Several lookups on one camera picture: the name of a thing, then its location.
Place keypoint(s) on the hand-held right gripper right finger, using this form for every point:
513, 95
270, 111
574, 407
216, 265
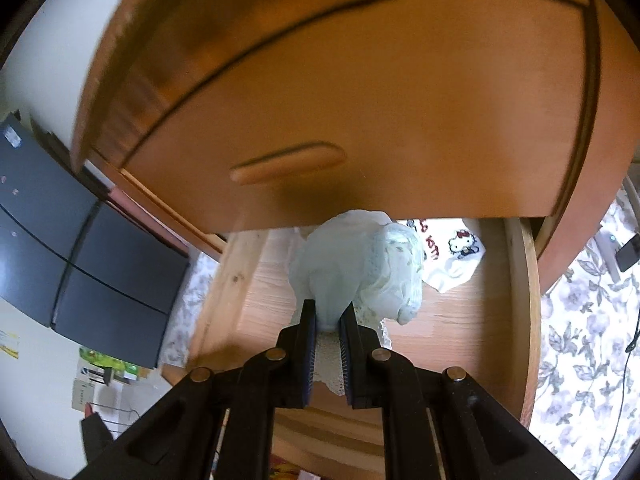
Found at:
345, 360

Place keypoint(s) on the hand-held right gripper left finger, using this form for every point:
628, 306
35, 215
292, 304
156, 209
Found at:
311, 360

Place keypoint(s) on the pale green underwear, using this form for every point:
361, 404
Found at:
345, 270

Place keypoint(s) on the white sock red bow cat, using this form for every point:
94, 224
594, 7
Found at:
455, 255

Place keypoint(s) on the green printed paper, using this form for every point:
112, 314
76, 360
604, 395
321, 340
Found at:
112, 362

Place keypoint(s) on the reddish wooden trim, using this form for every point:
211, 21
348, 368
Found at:
145, 210

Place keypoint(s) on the dark grey refrigerator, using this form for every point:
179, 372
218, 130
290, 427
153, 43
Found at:
75, 240

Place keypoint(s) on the black phone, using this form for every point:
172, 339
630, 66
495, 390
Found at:
629, 252

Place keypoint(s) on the wooden nightstand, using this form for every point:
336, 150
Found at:
150, 35

